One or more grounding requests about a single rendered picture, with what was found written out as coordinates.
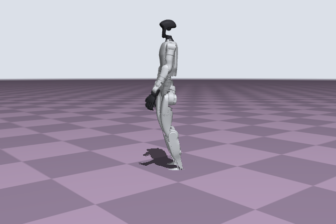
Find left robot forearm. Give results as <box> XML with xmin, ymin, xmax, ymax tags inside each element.
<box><xmin>152</xmin><ymin>65</ymin><xmax>169</xmax><ymax>93</ymax></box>

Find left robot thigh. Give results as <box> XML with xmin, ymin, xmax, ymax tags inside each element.
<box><xmin>160</xmin><ymin>91</ymin><xmax>179</xmax><ymax>139</ymax></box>

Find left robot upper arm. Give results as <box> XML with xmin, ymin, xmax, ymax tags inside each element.
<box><xmin>165</xmin><ymin>42</ymin><xmax>176</xmax><ymax>74</ymax></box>

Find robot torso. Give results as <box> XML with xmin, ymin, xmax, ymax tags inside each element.
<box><xmin>159</xmin><ymin>39</ymin><xmax>178</xmax><ymax>97</ymax></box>

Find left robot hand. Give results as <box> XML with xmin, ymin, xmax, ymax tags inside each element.
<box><xmin>145</xmin><ymin>89</ymin><xmax>160</xmax><ymax>111</ymax></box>

